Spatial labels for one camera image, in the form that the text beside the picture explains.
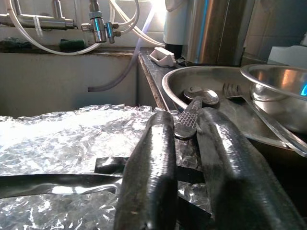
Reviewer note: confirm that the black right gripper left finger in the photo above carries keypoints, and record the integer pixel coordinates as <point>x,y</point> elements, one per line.
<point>151,172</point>

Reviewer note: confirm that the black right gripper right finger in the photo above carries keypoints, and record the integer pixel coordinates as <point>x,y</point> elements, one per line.
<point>235,179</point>

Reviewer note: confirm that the steel spoon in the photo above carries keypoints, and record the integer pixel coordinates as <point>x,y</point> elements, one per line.
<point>188,117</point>

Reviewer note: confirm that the steel kitchen sink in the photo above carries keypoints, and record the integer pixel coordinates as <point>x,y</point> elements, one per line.
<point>60,79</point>

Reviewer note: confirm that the black tape strip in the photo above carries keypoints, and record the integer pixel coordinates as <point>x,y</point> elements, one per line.
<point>60,182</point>

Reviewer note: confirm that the small steel bowl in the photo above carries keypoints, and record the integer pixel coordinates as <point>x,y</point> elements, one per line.
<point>280,95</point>

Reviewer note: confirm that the steel plate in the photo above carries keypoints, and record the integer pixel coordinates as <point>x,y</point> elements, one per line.
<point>182,76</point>

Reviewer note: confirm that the small white plastic holder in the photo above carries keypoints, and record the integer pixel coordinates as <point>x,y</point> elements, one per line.
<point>163,57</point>

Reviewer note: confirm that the white countertop appliance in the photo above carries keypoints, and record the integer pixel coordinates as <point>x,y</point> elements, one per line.
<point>287,56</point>

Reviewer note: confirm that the tall steel cylinder appliance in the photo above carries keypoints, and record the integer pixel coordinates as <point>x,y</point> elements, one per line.
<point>216,31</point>

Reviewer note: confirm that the green sponge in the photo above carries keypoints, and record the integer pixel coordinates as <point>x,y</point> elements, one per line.
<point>72,45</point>

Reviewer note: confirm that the white water purifier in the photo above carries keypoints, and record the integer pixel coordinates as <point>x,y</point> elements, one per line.
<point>176,21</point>

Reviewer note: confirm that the steel sink faucet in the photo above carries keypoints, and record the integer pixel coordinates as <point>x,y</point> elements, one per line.
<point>48,22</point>

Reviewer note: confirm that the dark scouring pad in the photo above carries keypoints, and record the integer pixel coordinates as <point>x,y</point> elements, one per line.
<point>14,44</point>

